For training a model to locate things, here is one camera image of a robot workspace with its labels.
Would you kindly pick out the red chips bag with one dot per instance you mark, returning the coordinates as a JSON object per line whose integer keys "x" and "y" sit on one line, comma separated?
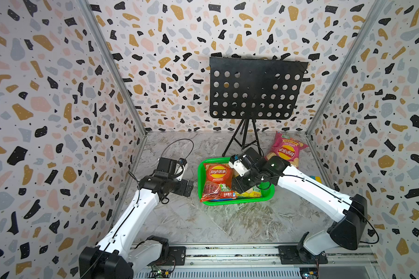
{"x": 218, "y": 183}

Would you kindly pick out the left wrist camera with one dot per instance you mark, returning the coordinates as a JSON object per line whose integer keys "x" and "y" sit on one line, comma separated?
{"x": 180, "y": 169}

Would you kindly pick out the green plastic basket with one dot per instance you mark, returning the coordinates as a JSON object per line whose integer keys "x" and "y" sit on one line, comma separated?
{"x": 267, "y": 189}

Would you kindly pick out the blue and yellow block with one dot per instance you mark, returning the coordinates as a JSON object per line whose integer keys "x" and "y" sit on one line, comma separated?
{"x": 317, "y": 178}

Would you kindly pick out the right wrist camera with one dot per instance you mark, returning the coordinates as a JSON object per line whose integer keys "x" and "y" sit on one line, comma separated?
{"x": 235, "y": 162}

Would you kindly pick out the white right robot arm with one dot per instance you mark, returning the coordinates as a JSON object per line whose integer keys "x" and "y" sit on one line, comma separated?
{"x": 349, "y": 214}

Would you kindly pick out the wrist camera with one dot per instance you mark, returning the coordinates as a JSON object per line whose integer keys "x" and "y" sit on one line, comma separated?
{"x": 180, "y": 169}
{"x": 235, "y": 162}

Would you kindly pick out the yellow chips bag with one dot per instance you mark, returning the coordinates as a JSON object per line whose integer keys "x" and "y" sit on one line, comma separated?
{"x": 253, "y": 192}

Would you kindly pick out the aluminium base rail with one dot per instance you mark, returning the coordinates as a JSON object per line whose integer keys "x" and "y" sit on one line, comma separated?
{"x": 269, "y": 261}

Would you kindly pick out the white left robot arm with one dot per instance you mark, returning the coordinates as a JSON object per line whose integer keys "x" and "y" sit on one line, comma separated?
{"x": 125, "y": 226}

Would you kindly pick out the black perforated music stand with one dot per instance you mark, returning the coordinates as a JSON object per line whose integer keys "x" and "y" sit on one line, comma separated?
{"x": 252, "y": 90}

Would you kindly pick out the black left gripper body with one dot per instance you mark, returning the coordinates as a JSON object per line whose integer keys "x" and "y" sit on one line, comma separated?
{"x": 179, "y": 186}

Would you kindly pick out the pink chips bag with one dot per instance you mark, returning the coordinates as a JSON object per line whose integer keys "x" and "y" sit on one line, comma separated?
{"x": 286, "y": 148}

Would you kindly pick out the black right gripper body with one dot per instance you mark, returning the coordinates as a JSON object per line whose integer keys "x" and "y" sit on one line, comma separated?
{"x": 250, "y": 179}

